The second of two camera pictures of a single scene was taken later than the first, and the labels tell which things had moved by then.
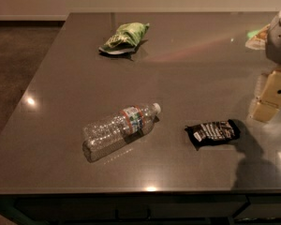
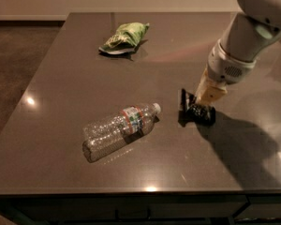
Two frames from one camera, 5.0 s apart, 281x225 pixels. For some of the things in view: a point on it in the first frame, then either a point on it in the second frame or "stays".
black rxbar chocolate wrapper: [213, 132] -> [190, 111]
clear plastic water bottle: [112, 132] stays
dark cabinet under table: [143, 209] stays
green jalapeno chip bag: [125, 38] stays
